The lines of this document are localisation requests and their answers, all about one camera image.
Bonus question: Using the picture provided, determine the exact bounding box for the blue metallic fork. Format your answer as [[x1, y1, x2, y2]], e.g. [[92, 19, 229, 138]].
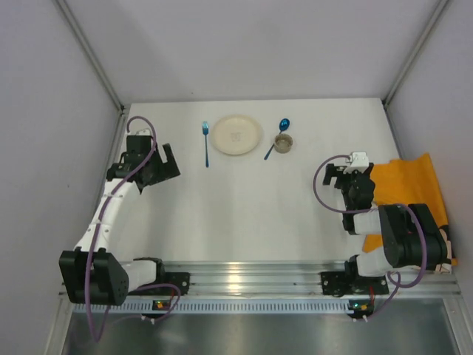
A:
[[202, 121, 209, 168]]

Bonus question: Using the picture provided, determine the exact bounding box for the orange Mickey Mouse placemat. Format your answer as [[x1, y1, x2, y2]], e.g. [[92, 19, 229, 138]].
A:
[[370, 153, 457, 274]]

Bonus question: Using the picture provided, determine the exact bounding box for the small brown cup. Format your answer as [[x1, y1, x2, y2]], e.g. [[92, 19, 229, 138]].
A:
[[273, 133, 293, 154]]

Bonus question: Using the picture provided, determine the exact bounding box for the blue metallic spoon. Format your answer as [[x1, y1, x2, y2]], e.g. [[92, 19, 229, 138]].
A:
[[264, 118, 293, 160]]

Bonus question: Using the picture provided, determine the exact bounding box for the cream round plate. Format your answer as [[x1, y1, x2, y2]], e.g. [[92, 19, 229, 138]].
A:
[[210, 115, 262, 156]]

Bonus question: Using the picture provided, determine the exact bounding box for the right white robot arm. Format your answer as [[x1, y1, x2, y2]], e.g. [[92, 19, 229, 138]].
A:
[[317, 160, 452, 279]]

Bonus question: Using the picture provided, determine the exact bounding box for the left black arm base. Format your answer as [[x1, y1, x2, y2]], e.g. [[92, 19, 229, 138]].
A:
[[156, 263, 191, 295]]

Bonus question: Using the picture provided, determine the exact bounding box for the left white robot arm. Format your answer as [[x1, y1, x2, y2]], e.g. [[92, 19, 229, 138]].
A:
[[58, 135, 180, 305]]

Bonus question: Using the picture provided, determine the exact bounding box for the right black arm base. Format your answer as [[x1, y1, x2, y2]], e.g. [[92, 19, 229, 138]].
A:
[[320, 257, 389, 297]]

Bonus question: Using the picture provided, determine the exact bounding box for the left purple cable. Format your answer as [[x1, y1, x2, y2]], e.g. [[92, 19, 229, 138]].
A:
[[85, 116, 182, 343]]

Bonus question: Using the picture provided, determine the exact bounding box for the aluminium mounting rail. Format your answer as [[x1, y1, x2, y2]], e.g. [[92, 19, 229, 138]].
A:
[[164, 261, 461, 299]]

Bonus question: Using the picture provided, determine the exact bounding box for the right aluminium frame post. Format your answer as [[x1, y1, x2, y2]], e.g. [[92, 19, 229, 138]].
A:
[[382, 0, 454, 108]]

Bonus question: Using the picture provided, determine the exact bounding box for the aluminium frame post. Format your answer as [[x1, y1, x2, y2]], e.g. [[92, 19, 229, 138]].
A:
[[52, 0, 124, 112], [382, 0, 454, 108]]

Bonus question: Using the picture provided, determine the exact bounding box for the slotted grey cable duct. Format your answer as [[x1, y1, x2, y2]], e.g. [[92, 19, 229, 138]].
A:
[[72, 298, 376, 314]]

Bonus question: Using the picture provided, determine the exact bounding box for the left aluminium frame post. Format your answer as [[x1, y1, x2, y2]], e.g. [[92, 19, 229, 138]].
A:
[[52, 0, 124, 112]]

